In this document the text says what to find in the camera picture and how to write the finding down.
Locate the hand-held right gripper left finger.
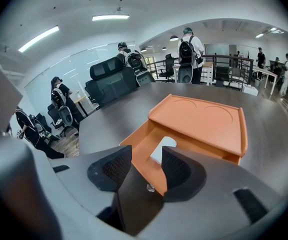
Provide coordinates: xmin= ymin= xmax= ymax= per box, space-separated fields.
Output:
xmin=49 ymin=145 xmax=133 ymax=218

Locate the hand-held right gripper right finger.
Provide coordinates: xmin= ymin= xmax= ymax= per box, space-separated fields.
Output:
xmin=136 ymin=145 xmax=286 ymax=238

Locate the white item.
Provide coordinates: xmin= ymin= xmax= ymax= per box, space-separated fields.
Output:
xmin=149 ymin=136 xmax=178 ymax=165

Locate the orange plastic box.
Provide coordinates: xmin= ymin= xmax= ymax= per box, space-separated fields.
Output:
xmin=119 ymin=93 xmax=249 ymax=197

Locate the white box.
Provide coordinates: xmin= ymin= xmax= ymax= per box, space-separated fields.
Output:
xmin=240 ymin=83 xmax=259 ymax=97

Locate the grey-backed office chair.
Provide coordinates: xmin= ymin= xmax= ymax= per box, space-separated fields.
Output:
xmin=135 ymin=71 xmax=156 ymax=88
xmin=58 ymin=105 xmax=74 ymax=128
xmin=177 ymin=63 xmax=194 ymax=85

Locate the wooden-top desk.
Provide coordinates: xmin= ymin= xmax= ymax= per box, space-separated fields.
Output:
xmin=71 ymin=95 xmax=95 ymax=118

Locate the large black office chair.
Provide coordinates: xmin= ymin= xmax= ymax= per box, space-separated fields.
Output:
xmin=84 ymin=56 xmax=138 ymax=109

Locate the black mesh office chair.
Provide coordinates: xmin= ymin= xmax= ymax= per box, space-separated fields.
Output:
xmin=158 ymin=53 xmax=176 ymax=83

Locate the black backpack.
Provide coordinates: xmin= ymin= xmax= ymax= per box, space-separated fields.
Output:
xmin=178 ymin=35 xmax=198 ymax=66

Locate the black metal railing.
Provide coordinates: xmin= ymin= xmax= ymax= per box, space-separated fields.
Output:
xmin=145 ymin=54 xmax=255 ymax=92

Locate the long ceiling light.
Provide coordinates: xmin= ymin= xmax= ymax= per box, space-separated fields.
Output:
xmin=91 ymin=14 xmax=131 ymax=22
xmin=17 ymin=25 xmax=60 ymax=54

